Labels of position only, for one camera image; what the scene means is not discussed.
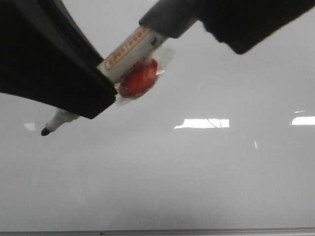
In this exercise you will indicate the white whiteboard with aluminium frame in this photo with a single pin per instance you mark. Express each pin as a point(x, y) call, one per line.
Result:
point(221, 141)

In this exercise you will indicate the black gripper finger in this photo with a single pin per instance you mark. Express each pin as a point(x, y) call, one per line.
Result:
point(242, 24)
point(44, 56)

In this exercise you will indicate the red disc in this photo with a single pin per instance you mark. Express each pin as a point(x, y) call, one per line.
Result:
point(144, 77)

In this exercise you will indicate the white black-tip whiteboard marker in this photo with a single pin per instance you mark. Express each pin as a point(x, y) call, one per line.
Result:
point(133, 49)

